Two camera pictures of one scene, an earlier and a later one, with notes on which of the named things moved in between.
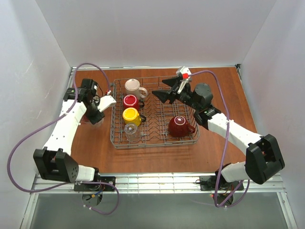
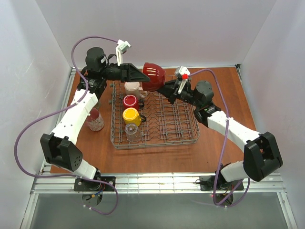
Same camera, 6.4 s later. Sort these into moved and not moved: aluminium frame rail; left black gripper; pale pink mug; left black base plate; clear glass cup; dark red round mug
Moved: left black gripper; dark red round mug
Not moved: left black base plate; pale pink mug; clear glass cup; aluminium frame rail
